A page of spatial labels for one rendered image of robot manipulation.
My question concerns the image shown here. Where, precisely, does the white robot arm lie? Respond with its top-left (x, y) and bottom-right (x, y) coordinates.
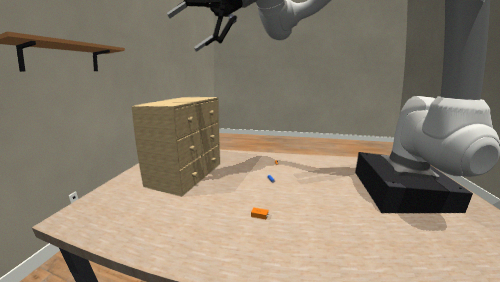
top-left (242, 0), bottom-right (500, 180)

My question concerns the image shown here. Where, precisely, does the brown wooden drawer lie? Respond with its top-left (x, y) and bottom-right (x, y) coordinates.
top-left (174, 104), bottom-right (200, 138)
top-left (201, 123), bottom-right (219, 153)
top-left (203, 145), bottom-right (220, 176)
top-left (200, 100), bottom-right (218, 127)
top-left (180, 157), bottom-right (203, 194)
top-left (177, 131), bottom-right (201, 167)

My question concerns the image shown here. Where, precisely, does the orange rectangular block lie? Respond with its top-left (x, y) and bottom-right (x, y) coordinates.
top-left (251, 208), bottom-right (269, 220)

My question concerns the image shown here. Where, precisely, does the small wooden chest of drawers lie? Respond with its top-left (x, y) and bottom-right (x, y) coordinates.
top-left (132, 97), bottom-right (220, 196)

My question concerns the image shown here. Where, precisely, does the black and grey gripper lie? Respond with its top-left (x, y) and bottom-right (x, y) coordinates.
top-left (167, 0), bottom-right (243, 52)

